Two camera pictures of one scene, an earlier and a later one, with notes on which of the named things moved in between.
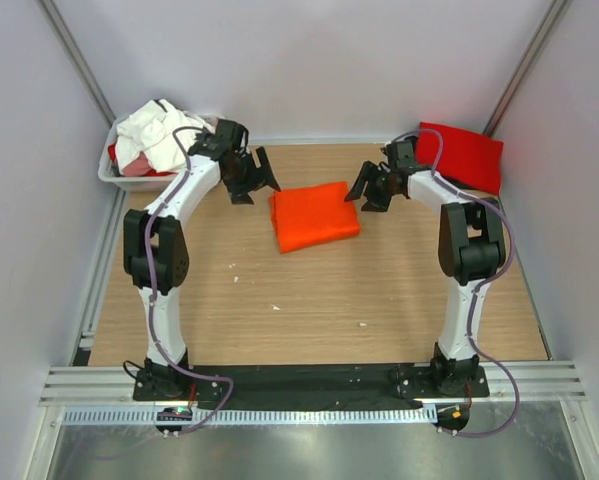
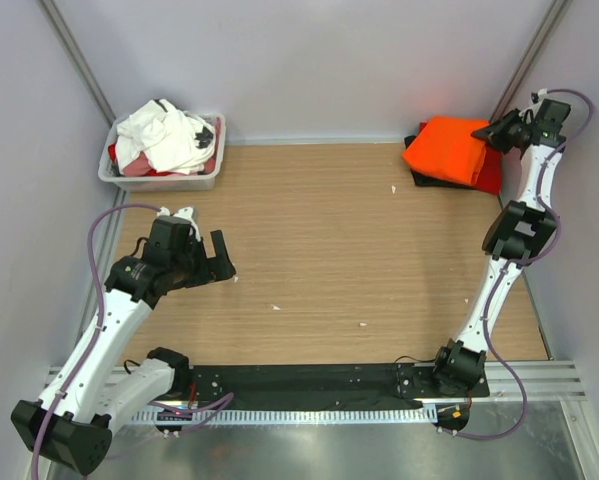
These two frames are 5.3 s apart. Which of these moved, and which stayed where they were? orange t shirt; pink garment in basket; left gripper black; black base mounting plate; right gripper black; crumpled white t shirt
Moved: orange t shirt; right gripper black; left gripper black
Stayed: crumpled white t shirt; pink garment in basket; black base mounting plate
